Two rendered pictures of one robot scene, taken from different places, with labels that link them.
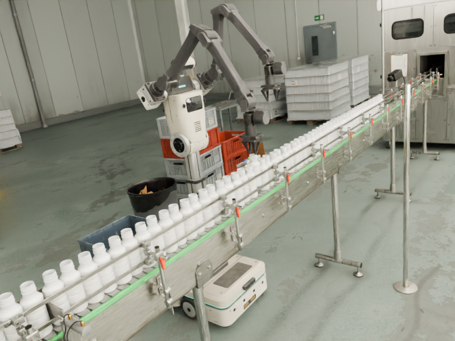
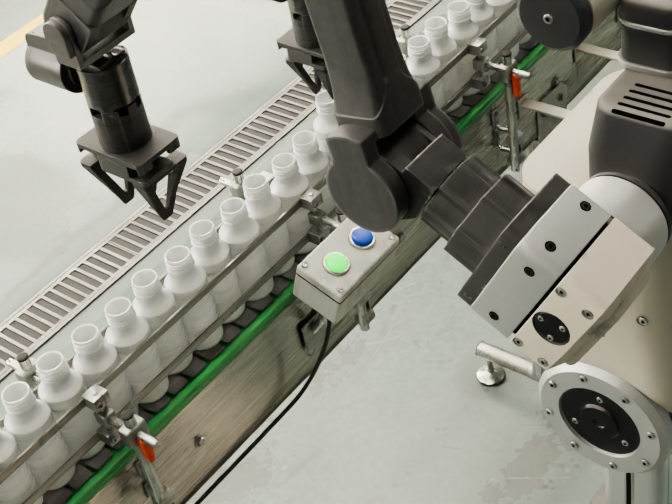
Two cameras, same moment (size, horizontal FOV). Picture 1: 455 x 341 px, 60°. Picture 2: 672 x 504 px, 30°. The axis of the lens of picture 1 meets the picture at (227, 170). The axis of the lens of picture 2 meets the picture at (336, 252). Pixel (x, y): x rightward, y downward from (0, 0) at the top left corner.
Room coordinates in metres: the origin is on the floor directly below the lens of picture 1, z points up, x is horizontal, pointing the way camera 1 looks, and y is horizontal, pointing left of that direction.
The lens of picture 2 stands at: (3.46, 0.02, 2.25)
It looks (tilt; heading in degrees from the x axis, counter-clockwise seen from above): 40 degrees down; 187
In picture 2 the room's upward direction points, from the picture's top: 12 degrees counter-clockwise
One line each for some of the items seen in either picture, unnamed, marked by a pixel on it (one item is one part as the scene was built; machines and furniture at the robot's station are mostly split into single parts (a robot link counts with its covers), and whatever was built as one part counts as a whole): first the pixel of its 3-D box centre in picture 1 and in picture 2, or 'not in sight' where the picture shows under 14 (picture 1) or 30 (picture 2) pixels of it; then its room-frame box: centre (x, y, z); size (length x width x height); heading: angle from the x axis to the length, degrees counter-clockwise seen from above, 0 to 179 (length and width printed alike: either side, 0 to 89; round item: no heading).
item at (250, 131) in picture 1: (250, 130); (312, 26); (1.88, -0.14, 1.32); 0.10 x 0.07 x 0.07; 51
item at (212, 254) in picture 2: (284, 161); (214, 271); (2.11, -0.32, 1.08); 0.06 x 0.06 x 0.17
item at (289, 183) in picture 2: (267, 170); (293, 203); (1.98, -0.21, 1.08); 0.06 x 0.06 x 0.17
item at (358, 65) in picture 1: (341, 82); not in sight; (9.85, -3.10, 0.59); 1.25 x 1.03 x 1.17; 142
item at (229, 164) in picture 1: (225, 160); not in sight; (4.97, 0.00, 0.33); 0.61 x 0.41 x 0.22; 144
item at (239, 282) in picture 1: (210, 270); not in sight; (2.47, 0.21, 0.24); 0.68 x 0.53 x 0.41; 51
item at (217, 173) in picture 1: (197, 178); not in sight; (4.36, 0.36, 0.33); 0.61 x 0.41 x 0.22; 147
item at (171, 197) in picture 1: (158, 217); not in sight; (3.37, 0.69, 0.32); 0.45 x 0.45 x 0.64
